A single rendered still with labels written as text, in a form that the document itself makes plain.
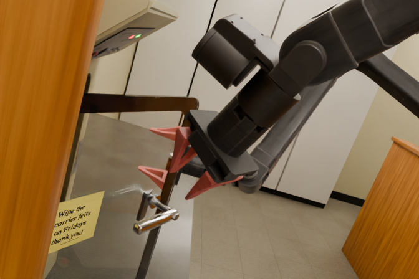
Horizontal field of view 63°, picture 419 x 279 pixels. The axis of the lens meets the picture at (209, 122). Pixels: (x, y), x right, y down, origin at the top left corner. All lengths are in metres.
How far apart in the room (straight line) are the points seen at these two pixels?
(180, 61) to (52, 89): 3.21
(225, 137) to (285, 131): 0.41
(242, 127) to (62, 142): 0.20
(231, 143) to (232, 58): 0.10
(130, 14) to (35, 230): 0.19
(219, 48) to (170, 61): 3.08
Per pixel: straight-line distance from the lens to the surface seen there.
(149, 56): 3.47
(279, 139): 0.79
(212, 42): 0.38
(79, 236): 0.52
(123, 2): 0.32
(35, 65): 0.26
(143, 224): 0.53
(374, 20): 0.34
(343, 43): 0.34
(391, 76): 0.93
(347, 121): 3.86
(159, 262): 0.90
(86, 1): 0.24
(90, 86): 0.64
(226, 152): 0.41
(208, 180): 0.41
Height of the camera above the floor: 1.50
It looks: 15 degrees down
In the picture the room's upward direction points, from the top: 18 degrees clockwise
